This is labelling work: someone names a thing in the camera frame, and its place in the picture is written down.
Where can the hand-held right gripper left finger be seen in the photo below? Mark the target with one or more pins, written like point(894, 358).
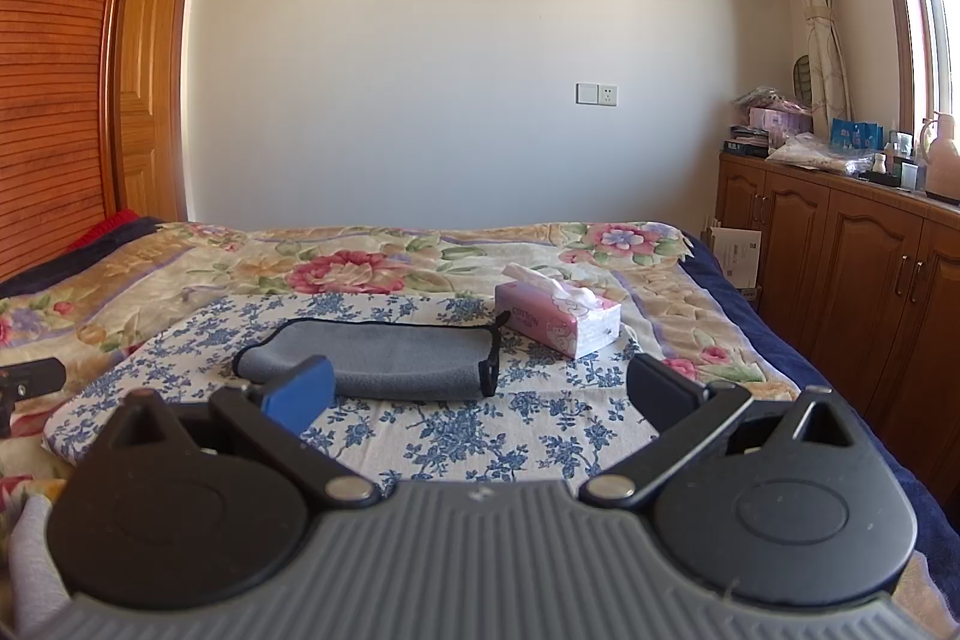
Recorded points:
point(301, 396)

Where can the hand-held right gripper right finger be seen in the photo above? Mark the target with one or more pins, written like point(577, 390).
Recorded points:
point(664, 394)

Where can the purple and grey towel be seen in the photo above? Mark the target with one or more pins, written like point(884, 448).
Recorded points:
point(375, 362)

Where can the pink tissue box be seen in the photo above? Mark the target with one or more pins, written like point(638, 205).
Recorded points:
point(559, 317)

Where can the floral bed blanket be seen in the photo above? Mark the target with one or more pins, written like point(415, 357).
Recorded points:
point(225, 257)

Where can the blue floral white cloth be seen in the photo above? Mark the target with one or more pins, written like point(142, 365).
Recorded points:
point(465, 430)

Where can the red cloth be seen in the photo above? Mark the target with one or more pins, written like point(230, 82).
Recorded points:
point(105, 229)

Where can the grey cloth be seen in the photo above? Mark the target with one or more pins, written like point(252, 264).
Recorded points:
point(34, 569)

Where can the brown wooden cabinet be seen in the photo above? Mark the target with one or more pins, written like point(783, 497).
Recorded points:
point(840, 265)

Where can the stack of books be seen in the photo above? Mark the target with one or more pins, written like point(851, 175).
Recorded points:
point(746, 144)

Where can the clear plastic bag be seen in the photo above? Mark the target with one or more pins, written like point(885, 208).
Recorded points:
point(817, 154)

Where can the pink cardboard box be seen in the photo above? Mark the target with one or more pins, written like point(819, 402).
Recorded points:
point(780, 123)

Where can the slatted wooden wardrobe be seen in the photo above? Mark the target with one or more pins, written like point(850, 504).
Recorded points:
point(52, 70)

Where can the crumpled plastic bag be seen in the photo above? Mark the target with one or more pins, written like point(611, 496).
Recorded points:
point(765, 99)

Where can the small white bottle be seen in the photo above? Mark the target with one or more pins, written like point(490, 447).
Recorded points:
point(878, 165)

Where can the blue printed box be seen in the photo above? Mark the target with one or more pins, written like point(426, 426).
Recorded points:
point(856, 135)

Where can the grey woven fan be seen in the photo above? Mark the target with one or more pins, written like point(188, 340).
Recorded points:
point(802, 79)

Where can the wooden door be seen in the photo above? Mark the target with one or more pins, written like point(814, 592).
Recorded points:
point(154, 55)

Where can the pink thermos jug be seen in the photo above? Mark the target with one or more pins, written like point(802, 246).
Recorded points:
point(943, 156)

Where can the white wall socket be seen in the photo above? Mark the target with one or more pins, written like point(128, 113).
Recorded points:
point(598, 94)

